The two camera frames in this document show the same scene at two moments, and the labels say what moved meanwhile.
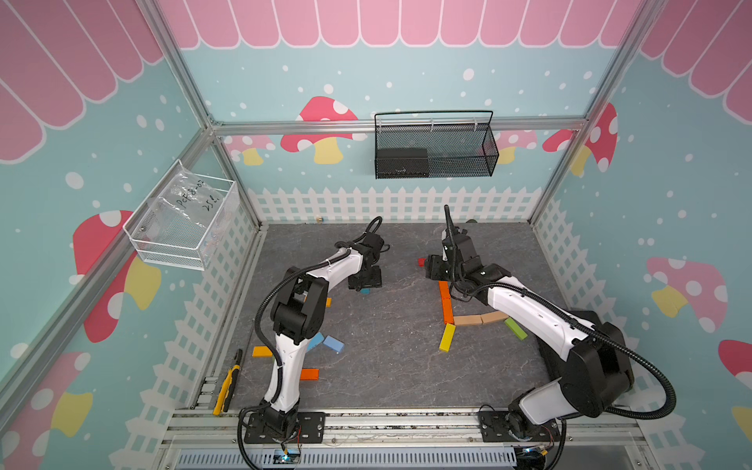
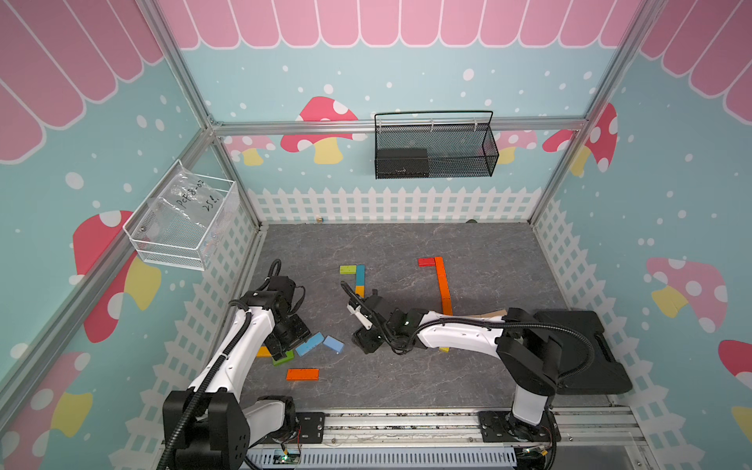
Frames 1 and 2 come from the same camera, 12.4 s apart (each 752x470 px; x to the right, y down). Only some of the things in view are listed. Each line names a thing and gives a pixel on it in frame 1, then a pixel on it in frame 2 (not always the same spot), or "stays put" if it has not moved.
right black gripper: [433, 264] -> [360, 340]
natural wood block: [493, 316] stays put
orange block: [445, 292] stays put
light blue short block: [334, 344] stays put
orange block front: [309, 374] stays put
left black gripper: [374, 282] -> [302, 333]
